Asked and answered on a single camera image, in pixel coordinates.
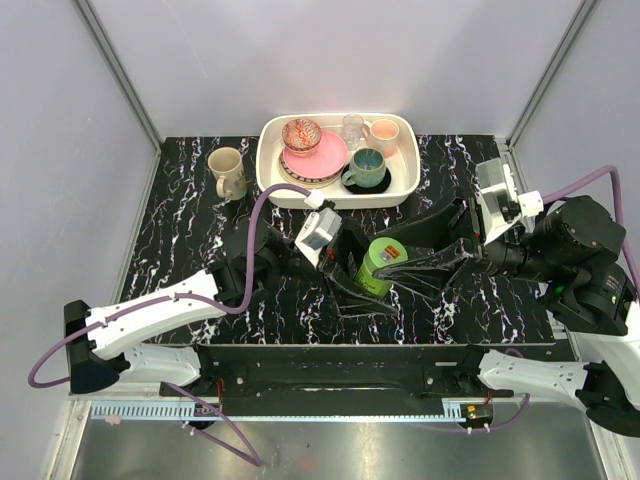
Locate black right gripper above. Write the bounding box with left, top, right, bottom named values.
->
left=370, top=181, right=560, bottom=297

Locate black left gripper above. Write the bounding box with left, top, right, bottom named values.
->
left=262, top=220, right=400, bottom=317

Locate green pill bottle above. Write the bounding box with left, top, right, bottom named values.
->
left=354, top=255, right=391, bottom=298

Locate green bottle cap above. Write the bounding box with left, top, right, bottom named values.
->
left=363, top=237, right=408, bottom=272

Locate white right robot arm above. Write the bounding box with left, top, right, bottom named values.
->
left=375, top=196, right=639, bottom=437

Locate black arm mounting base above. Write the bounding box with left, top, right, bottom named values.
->
left=183, top=345, right=489, bottom=400

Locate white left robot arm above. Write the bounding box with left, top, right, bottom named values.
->
left=64, top=218, right=394, bottom=396

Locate black saucer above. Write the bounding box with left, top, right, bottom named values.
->
left=343, top=169, right=392, bottom=195

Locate teal green mug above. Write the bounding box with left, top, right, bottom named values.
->
left=341, top=148, right=386, bottom=188

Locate striped rim plate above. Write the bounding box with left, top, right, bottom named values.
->
left=278, top=151, right=340, bottom=189

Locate pink plate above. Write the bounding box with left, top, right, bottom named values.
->
left=283, top=130, right=349, bottom=179

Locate peach pink mug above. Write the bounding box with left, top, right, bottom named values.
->
left=366, top=119, right=400, bottom=158

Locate red patterned glass bowl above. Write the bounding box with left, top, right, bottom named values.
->
left=281, top=118, right=323, bottom=155

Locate clear glass cup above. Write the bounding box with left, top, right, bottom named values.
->
left=342, top=114, right=370, bottom=151

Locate right orange power connector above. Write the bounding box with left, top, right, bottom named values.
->
left=462, top=403, right=494, bottom=422

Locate beige floral mug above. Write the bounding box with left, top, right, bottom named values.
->
left=207, top=147, right=247, bottom=201

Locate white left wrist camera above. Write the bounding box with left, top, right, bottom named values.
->
left=294, top=189, right=342, bottom=267

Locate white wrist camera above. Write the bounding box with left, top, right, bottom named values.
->
left=476, top=158, right=544, bottom=245
left=294, top=189, right=342, bottom=267

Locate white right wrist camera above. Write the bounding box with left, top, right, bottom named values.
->
left=476, top=158, right=544, bottom=245

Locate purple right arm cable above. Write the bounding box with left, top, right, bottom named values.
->
left=419, top=165, right=640, bottom=434

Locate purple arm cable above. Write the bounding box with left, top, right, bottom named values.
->
left=419, top=165, right=640, bottom=434
left=27, top=183, right=324, bottom=466

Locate white slotted cable duct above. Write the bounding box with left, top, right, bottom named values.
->
left=90, top=401, right=466, bottom=423

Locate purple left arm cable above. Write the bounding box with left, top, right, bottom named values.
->
left=27, top=183, right=324, bottom=466

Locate right aluminium frame post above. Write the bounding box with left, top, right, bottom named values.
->
left=505, top=0, right=600, bottom=150

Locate aluminium frame post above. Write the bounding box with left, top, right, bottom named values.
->
left=71, top=0, right=163, bottom=152
left=505, top=0, right=600, bottom=150

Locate left aluminium frame post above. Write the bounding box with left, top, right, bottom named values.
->
left=71, top=0, right=163, bottom=152

